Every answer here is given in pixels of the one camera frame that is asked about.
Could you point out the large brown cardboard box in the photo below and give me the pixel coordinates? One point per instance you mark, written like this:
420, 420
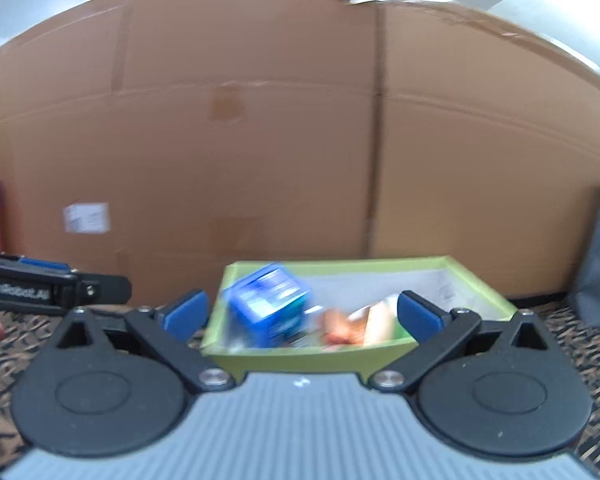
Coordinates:
280, 135

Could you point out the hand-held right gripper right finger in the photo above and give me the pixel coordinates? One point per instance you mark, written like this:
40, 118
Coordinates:
420, 317

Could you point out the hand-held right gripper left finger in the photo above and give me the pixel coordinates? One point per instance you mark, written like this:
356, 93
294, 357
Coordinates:
185, 310

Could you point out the black lettered tablecloth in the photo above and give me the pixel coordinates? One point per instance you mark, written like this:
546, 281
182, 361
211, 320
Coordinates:
595, 360

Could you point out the orange white medicine box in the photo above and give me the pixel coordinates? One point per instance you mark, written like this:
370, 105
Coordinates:
360, 322

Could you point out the light green cardboard box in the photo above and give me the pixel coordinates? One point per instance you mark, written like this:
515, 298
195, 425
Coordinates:
460, 285

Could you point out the blue box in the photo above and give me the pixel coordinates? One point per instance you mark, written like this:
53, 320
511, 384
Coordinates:
267, 305

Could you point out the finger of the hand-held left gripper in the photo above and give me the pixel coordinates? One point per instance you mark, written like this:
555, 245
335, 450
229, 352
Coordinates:
45, 264
105, 287

